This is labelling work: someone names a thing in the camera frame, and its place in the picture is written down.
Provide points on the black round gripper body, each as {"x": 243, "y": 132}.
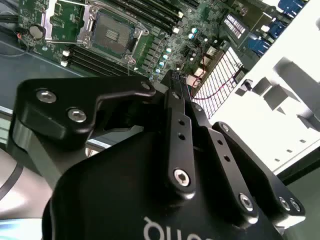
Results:
{"x": 112, "y": 195}

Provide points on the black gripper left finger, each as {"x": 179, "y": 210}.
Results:
{"x": 180, "y": 150}

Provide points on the metal socket cover frame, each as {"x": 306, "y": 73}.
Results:
{"x": 84, "y": 23}

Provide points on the thin metal locking lever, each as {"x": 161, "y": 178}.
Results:
{"x": 128, "y": 68}
{"x": 65, "y": 43}

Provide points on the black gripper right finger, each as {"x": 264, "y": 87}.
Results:
{"x": 221, "y": 150}

